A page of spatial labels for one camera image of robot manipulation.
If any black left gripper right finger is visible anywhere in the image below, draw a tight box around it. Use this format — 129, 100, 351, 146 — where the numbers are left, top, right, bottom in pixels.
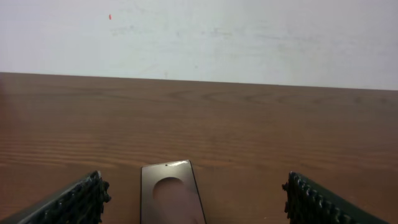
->
282, 172, 386, 224

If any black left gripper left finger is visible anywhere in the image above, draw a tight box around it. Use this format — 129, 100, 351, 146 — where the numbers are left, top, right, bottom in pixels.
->
1, 170, 111, 224

